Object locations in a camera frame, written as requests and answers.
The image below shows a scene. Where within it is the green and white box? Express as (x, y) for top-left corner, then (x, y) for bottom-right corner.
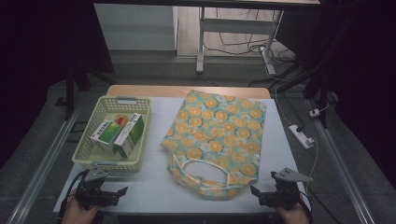
(114, 113), (146, 159)
(90, 119), (125, 157)

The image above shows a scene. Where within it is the pale green plastic basket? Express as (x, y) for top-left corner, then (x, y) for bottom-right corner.
(71, 95), (152, 173)

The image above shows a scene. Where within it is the tangle of floor cables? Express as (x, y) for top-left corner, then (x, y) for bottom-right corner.
(204, 8), (297, 64)

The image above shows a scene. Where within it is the person's right hand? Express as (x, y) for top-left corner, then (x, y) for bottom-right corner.
(275, 203), (311, 224)

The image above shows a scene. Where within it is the black tripod stand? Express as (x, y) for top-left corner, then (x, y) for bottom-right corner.
(55, 55), (117, 122)
(270, 55), (339, 129)

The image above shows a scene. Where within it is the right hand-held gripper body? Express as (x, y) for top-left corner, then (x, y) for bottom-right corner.
(264, 167), (314, 211)

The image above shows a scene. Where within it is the orange slice print tote bag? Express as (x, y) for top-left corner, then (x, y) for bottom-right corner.
(160, 90), (268, 200)

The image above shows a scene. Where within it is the white metal desk frame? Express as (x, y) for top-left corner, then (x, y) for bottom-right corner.
(195, 6), (286, 76)

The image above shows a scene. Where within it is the black plug with cable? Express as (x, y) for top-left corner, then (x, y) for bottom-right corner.
(278, 90), (308, 133)

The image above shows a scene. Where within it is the dark curtain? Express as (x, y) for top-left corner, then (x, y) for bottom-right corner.
(276, 0), (396, 189)
(0, 0), (116, 171)

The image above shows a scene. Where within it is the white cabinet panel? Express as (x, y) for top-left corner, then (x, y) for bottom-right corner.
(93, 3), (179, 51)

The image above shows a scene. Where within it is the white power cable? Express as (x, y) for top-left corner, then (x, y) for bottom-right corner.
(304, 138), (320, 195)

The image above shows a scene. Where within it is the aluminium floor rail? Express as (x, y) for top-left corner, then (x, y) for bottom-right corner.
(6, 92), (88, 224)
(306, 99), (377, 224)

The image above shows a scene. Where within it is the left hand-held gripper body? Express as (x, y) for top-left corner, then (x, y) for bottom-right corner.
(75, 166), (118, 209)

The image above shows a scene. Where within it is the person's left hand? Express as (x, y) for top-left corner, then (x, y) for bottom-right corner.
(61, 195), (101, 224)

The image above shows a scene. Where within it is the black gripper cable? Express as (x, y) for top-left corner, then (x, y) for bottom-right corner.
(298, 189), (315, 224)
(58, 169), (91, 218)

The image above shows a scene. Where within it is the red and orange round item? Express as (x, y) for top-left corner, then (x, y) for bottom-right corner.
(113, 114), (131, 127)

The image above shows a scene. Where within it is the white power strip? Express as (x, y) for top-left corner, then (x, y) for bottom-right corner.
(288, 124), (315, 150)

